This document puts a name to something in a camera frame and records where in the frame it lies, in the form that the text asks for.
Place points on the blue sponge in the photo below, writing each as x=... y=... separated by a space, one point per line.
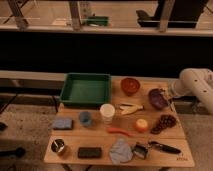
x=62 y=124

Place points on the green box on shelf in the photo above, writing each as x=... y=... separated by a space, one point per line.
x=97 y=20

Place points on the black sponge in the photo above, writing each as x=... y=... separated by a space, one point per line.
x=89 y=152

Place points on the metal cup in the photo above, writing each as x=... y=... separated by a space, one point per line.
x=58 y=146

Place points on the red-yellow apple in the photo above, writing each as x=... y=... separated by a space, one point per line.
x=141 y=125

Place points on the white paper cup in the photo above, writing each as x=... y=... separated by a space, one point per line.
x=107 y=113

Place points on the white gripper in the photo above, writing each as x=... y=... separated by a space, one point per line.
x=166 y=95

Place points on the red-brown bowl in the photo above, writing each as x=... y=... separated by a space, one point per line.
x=130 y=86

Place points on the small metal clip tool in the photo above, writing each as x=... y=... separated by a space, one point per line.
x=140 y=150

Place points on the blue cup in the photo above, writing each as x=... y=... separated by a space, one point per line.
x=85 y=118

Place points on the grey-blue crumpled cloth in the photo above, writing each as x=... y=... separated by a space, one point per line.
x=120 y=152

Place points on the dark grape bunch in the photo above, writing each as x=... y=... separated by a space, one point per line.
x=165 y=121

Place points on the wooden table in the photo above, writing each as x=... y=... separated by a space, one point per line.
x=97 y=136

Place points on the black handled peeler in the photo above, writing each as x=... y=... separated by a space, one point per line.
x=163 y=147

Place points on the yellow banana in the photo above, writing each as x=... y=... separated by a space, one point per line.
x=130 y=109

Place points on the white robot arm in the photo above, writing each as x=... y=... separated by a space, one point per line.
x=196 y=81

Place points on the green plastic tray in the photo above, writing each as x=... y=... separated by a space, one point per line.
x=86 y=89

